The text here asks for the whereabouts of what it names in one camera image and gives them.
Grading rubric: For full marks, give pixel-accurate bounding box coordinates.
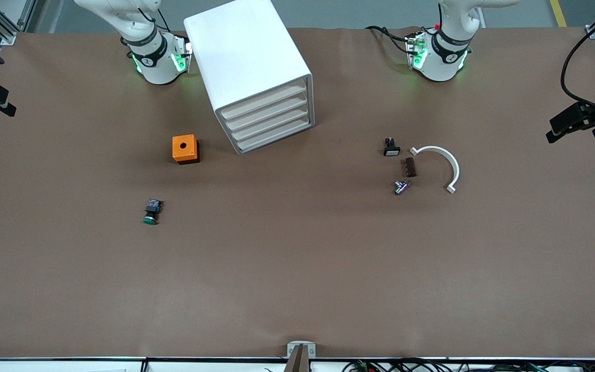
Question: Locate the white curved bracket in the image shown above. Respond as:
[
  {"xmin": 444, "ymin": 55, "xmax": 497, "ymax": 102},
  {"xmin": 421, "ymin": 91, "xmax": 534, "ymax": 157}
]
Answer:
[{"xmin": 410, "ymin": 146, "xmax": 460, "ymax": 194}]

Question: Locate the orange button enclosure box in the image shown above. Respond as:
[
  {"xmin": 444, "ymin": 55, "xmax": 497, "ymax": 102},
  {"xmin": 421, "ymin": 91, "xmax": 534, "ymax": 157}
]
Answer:
[{"xmin": 171, "ymin": 134, "xmax": 200, "ymax": 165}]

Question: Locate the black arm base cable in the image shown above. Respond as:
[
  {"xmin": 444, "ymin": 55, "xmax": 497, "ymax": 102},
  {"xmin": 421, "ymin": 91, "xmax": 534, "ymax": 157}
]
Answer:
[{"xmin": 365, "ymin": 25, "xmax": 413, "ymax": 53}]

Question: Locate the green push button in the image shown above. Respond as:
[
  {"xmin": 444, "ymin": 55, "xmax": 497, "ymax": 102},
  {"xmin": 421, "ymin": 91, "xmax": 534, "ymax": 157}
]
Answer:
[{"xmin": 143, "ymin": 199, "xmax": 163, "ymax": 226}]

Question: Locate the tan mounting post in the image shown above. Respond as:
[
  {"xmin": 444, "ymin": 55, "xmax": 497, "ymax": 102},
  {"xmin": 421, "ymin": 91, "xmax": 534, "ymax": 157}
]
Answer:
[{"xmin": 285, "ymin": 345, "xmax": 312, "ymax": 372}]

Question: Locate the grey metal mounting bracket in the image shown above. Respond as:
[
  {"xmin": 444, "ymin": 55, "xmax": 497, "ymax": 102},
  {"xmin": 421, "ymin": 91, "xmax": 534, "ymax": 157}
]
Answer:
[{"xmin": 287, "ymin": 341, "xmax": 317, "ymax": 360}]

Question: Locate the brown table mat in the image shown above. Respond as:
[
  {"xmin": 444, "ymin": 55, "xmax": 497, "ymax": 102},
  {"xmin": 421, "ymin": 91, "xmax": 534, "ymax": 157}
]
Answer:
[{"xmin": 0, "ymin": 26, "xmax": 595, "ymax": 361}]

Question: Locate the white drawer cabinet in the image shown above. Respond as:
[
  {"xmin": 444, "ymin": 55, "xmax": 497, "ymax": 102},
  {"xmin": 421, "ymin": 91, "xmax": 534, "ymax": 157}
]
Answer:
[{"xmin": 183, "ymin": 0, "xmax": 315, "ymax": 156}]

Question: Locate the black cable bundle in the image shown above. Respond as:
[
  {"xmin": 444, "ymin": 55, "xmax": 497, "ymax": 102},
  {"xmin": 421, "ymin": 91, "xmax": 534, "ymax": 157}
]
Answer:
[{"xmin": 341, "ymin": 358, "xmax": 595, "ymax": 372}]

